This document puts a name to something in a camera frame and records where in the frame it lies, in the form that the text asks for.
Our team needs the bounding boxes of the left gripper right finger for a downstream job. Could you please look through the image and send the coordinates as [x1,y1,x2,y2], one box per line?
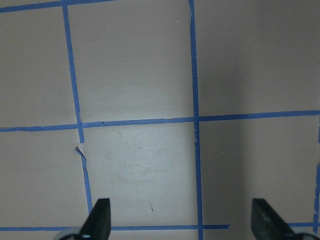
[251,198,294,240]

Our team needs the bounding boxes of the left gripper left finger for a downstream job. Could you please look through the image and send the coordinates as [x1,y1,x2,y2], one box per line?
[78,198,111,240]

